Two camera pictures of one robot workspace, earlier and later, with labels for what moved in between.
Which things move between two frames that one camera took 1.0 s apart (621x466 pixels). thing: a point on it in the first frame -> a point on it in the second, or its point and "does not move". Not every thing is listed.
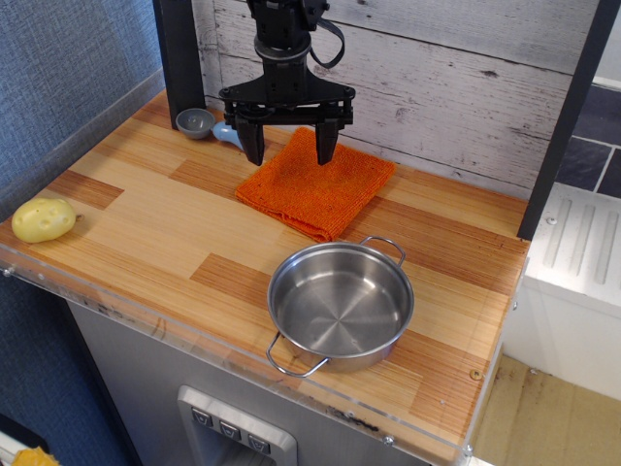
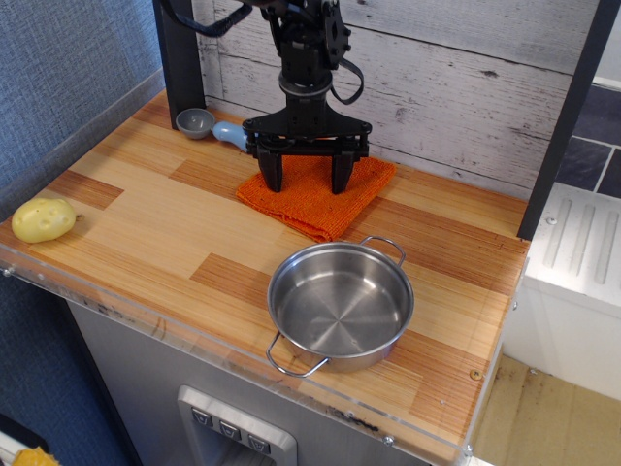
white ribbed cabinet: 566,322 does not move
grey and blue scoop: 199,123 does not move
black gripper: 288,93 -> 307,129
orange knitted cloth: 294,186 does not move
